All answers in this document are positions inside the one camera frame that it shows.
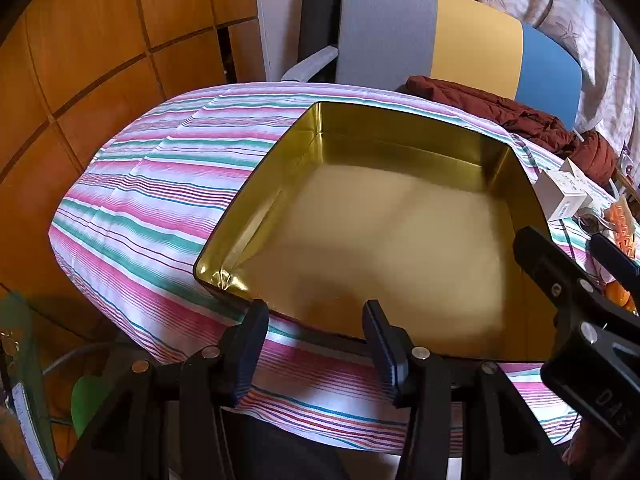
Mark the green tinted glass panel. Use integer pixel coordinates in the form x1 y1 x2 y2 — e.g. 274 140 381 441
0 287 58 480

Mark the starfish print curtain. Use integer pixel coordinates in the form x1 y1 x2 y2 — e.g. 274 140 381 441
467 0 640 171

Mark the grey yellow blue backed chair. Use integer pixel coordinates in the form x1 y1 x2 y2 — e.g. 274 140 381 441
280 0 583 133

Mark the striped pink green tablecloth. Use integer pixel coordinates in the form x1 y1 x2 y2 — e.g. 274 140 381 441
48 81 640 456

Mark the orange plastic rack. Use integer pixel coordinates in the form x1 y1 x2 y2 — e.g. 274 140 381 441
604 199 640 261

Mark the black foam roll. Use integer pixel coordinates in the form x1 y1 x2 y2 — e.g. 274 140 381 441
298 0 348 68

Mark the gold metal tin container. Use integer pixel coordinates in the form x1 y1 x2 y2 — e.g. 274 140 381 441
192 101 556 361

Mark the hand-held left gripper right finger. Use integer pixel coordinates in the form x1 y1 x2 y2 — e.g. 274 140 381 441
362 299 571 480

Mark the wooden side desk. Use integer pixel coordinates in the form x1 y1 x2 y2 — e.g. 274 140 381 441
614 169 640 197

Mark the green bladed floor fan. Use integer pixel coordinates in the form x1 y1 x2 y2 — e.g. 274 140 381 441
42 342 151 461

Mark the small white cardboard box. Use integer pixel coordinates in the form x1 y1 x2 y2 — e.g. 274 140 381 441
559 157 593 183

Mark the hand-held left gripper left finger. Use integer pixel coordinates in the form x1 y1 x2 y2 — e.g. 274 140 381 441
59 299 271 480

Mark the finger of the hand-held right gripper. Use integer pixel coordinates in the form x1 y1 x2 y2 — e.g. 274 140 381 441
588 233 640 292
512 226 640 361

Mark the wooden panelled wardrobe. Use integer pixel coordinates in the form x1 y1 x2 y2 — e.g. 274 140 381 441
0 0 266 341

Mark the maroon quilted jacket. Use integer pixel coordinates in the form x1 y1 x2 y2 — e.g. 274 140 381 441
406 75 618 186

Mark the large cream cardboard box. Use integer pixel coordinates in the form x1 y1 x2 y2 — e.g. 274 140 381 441
534 169 593 223

